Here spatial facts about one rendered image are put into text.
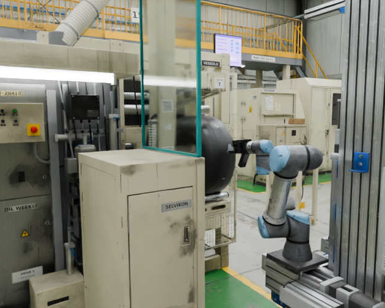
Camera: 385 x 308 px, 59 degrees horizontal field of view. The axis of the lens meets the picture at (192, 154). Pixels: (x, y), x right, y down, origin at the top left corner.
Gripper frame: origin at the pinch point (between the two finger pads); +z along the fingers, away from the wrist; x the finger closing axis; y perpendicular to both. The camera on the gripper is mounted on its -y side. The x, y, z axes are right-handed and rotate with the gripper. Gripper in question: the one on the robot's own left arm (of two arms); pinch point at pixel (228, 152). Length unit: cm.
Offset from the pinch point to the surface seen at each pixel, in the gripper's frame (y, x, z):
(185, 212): -23, 62, -42
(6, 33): 245, 54, 547
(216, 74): 60, -28, 40
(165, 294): -57, 72, -38
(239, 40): 197, -296, 300
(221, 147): 3.4, 3.6, 2.1
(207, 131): 14.5, 10.3, 6.6
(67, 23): 83, 82, 40
